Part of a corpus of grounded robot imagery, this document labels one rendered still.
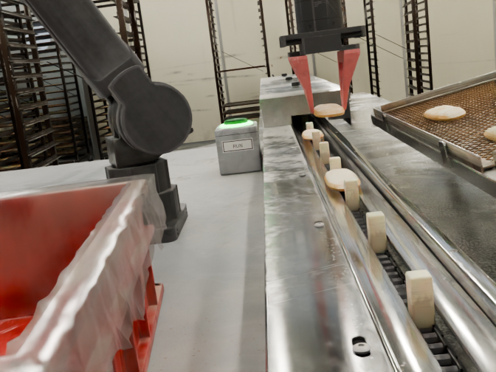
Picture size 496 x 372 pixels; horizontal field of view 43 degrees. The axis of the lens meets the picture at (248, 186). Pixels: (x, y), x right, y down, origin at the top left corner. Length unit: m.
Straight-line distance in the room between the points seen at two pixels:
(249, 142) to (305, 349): 0.72
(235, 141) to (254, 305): 0.56
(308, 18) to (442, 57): 7.34
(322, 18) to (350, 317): 0.49
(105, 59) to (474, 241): 0.41
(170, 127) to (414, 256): 0.32
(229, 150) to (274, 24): 6.82
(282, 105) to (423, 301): 0.92
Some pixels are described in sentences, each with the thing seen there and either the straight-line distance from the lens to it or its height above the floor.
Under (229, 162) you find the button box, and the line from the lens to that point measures 1.02.
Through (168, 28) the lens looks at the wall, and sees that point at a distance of 7.89.
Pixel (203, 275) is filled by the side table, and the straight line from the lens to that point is 0.56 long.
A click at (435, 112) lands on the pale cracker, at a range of 0.85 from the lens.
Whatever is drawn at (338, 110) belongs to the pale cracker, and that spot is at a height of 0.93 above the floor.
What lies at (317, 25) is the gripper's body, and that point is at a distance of 0.77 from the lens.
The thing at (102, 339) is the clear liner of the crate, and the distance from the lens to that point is 0.25.
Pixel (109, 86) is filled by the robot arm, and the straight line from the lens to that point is 0.67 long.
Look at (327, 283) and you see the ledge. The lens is 0.39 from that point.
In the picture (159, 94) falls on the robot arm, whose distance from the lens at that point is 0.68.
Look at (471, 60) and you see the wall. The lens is 8.20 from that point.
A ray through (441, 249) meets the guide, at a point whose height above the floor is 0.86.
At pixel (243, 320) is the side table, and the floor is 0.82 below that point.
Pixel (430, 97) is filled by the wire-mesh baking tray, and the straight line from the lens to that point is 1.05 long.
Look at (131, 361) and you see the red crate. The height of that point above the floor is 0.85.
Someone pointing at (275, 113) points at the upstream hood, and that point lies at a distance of 1.25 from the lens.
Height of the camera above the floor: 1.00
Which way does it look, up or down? 11 degrees down
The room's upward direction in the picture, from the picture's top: 7 degrees counter-clockwise
